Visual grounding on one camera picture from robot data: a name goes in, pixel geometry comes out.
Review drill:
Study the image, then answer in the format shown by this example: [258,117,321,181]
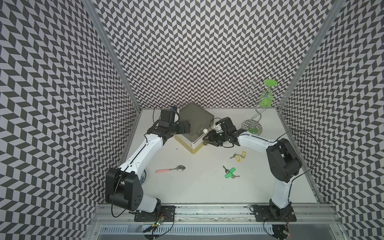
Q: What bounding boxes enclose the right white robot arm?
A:
[203,117,302,222]

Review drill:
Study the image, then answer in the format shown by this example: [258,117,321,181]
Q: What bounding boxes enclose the chrome spiral mug tree stand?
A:
[242,79,287,136]

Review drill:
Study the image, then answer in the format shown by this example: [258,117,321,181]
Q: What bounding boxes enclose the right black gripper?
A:
[202,128,229,146]

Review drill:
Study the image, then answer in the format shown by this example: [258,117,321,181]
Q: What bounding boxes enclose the blue patterned white plate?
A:
[139,170,147,185]

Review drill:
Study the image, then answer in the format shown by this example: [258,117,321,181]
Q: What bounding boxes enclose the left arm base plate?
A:
[134,205,176,223]

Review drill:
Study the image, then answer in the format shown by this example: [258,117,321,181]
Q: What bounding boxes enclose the grey drawer cabinet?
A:
[174,103,214,154]

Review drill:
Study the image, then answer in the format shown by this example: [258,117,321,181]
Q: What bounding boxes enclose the keys with yellow tag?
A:
[230,154,242,162]

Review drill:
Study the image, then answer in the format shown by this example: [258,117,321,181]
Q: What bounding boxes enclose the pink handled metal spoon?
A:
[155,165,186,173]

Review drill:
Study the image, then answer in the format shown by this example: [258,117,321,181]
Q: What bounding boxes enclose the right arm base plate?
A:
[251,205,297,223]

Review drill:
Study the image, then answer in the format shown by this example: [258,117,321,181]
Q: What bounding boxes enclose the aluminium front rail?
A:
[90,203,342,225]

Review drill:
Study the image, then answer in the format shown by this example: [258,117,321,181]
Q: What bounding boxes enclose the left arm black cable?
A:
[110,173,128,219]

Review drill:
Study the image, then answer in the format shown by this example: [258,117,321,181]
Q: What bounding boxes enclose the keys with green tag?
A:
[223,166,236,179]

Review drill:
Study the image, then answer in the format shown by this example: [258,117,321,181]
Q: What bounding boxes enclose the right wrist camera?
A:
[214,123,223,132]

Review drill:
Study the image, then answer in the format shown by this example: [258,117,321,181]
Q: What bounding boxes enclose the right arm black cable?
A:
[275,128,321,193]

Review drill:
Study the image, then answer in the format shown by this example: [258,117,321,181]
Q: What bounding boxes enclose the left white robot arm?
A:
[105,107,191,214]

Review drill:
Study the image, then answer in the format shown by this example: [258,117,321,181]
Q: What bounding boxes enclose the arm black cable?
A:
[110,173,128,219]
[275,128,321,193]

